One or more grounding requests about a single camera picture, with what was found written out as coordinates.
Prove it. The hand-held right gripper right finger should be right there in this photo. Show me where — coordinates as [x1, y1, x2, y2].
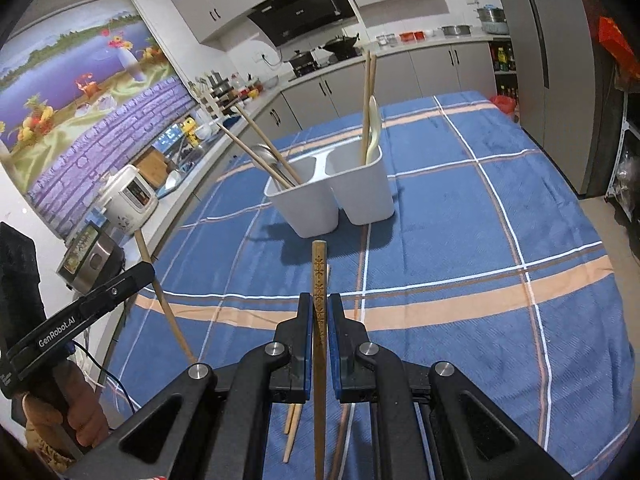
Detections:
[327, 292, 575, 480]

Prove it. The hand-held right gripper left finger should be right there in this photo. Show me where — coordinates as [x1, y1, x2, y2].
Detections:
[64, 292, 316, 480]

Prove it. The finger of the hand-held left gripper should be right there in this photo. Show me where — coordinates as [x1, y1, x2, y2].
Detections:
[80, 261, 157, 324]

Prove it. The dark patterned wooden chopstick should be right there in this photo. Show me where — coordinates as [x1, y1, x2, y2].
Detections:
[311, 240, 329, 480]

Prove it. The white two-compartment utensil holder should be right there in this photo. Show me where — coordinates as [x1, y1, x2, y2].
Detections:
[263, 144, 396, 238]

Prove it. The metal spoon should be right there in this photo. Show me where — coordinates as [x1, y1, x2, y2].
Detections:
[250, 143, 297, 188]

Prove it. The white ceramic spoon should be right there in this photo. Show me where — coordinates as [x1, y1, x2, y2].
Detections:
[364, 94, 383, 165]

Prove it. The person's left hand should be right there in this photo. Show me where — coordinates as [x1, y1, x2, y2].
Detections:
[56, 361, 110, 450]

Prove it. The silver electric cooker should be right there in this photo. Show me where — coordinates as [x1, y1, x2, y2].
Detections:
[55, 222, 126, 293]

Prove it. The white rice cooker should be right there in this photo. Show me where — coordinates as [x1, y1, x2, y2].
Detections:
[97, 164, 160, 236]

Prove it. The wooden cutting board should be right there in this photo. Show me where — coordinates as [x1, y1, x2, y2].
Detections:
[135, 150, 168, 186]

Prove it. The blue plaid tablecloth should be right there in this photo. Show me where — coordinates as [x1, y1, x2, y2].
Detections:
[100, 90, 631, 480]

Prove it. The pot rack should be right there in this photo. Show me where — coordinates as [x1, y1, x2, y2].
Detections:
[200, 72, 236, 111]

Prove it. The black stove hob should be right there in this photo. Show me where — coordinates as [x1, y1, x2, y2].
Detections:
[287, 55, 366, 81]

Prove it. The black cooking pot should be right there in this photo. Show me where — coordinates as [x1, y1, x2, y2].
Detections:
[289, 49, 317, 72]

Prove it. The red plastic bag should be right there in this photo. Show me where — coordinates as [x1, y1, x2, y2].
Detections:
[490, 94, 517, 118]

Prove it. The black wok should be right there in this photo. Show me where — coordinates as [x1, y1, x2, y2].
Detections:
[322, 34, 361, 58]

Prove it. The black range hood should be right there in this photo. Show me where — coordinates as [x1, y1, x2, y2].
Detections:
[247, 0, 358, 47]

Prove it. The shelf of bottles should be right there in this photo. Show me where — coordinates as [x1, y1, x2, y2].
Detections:
[492, 42, 518, 111]

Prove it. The white storage shelf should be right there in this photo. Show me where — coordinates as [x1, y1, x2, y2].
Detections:
[605, 90, 640, 221]

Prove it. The tall grey cabinet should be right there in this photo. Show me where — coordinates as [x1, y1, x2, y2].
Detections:
[515, 0, 616, 198]

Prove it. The steel steamer pot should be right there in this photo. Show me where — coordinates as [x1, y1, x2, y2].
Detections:
[475, 5, 510, 36]

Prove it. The red hanging decoration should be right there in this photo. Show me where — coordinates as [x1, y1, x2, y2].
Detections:
[597, 16, 640, 81]

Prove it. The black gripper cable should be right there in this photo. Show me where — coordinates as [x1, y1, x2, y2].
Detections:
[70, 345, 143, 413]

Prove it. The flower landscape wall mural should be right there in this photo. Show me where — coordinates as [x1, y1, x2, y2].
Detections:
[0, 7, 201, 241]

